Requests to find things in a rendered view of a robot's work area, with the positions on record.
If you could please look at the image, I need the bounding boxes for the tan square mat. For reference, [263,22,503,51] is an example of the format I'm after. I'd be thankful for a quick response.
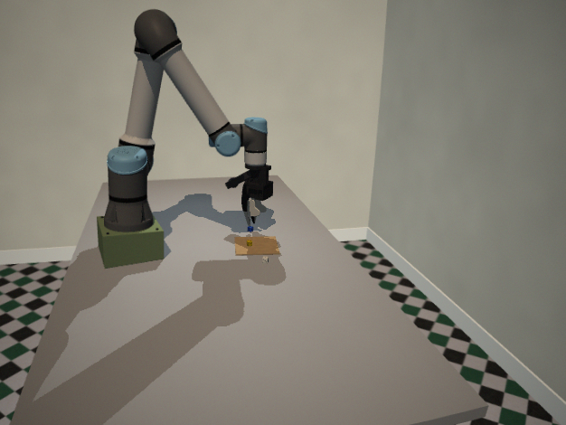
[234,236,280,255]

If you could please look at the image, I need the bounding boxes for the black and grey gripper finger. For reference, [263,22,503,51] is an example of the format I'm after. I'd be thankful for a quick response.
[251,198,267,223]
[241,188,260,226]

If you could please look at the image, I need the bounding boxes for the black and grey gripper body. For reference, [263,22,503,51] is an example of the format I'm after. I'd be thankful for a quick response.
[242,164,273,201]

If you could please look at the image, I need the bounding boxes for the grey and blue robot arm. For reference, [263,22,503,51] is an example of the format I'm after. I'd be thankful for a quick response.
[104,9,268,232]

